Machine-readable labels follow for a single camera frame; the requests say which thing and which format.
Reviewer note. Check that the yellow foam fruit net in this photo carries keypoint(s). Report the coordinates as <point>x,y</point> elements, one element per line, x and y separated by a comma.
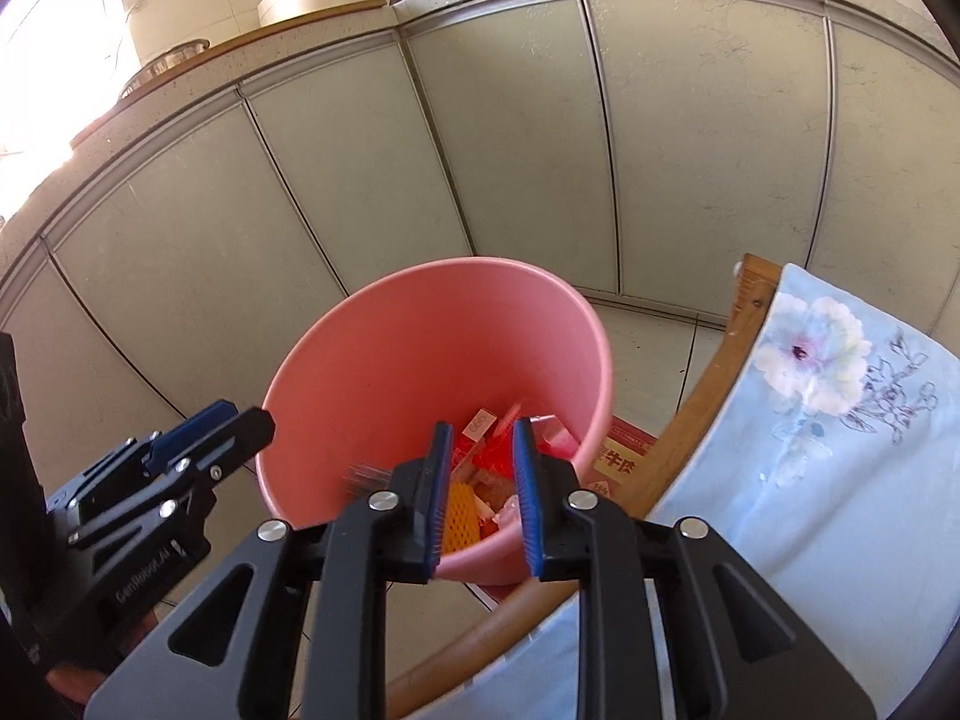
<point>461,527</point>

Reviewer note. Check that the steel bowl on counter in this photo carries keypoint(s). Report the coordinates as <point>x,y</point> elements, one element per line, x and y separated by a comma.
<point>172,58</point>

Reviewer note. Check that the clear plastic wrapper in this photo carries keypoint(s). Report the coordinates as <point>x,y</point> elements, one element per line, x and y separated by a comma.
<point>499,503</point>

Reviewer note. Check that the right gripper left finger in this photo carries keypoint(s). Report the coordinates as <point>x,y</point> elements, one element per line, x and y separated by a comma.
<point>390,535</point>

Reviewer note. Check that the red cardboard box under bucket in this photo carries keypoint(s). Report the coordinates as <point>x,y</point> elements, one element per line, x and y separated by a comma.
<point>622,454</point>

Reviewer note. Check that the light blue floral tablecloth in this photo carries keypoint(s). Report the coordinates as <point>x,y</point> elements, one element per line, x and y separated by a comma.
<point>804,563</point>

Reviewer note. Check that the wooden table edge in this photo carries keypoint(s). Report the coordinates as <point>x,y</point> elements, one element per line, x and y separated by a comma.
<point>527,607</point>

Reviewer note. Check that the red white toothpaste box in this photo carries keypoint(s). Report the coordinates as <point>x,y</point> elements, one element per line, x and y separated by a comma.
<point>485,445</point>

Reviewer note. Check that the grey kitchen cabinets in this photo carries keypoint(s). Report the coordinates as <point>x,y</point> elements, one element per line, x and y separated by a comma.
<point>636,148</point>

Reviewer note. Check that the person's left hand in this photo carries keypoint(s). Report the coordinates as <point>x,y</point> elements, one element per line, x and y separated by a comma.
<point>76,684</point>

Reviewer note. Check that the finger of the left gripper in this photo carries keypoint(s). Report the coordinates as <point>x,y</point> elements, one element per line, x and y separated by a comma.
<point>206,464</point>
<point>136,463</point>

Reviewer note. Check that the steel wool scrubber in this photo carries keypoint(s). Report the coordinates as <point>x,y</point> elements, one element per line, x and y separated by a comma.
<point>361,481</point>

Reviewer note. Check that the red white tissue pack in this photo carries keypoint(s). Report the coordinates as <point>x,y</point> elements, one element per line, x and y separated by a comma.
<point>553,438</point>

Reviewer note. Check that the pink plastic trash bucket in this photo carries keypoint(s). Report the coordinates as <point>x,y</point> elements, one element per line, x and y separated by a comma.
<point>436,342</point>

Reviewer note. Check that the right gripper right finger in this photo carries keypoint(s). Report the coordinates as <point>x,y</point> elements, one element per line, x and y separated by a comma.
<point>574,535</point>

